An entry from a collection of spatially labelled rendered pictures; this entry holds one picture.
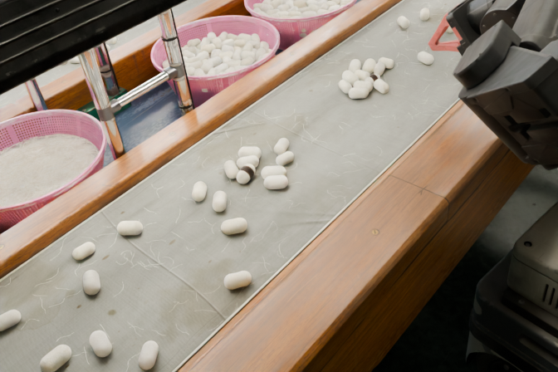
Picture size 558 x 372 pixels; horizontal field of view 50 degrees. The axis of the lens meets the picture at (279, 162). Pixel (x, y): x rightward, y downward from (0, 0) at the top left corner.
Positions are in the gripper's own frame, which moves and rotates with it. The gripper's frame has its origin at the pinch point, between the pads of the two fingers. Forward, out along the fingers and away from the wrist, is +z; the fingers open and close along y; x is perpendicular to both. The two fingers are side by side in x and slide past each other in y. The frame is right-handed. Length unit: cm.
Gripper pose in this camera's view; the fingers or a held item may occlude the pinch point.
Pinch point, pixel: (434, 44)
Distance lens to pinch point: 99.6
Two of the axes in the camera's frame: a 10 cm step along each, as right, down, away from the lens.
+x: 5.6, 8.2, 1.1
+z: -5.2, 2.4, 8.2
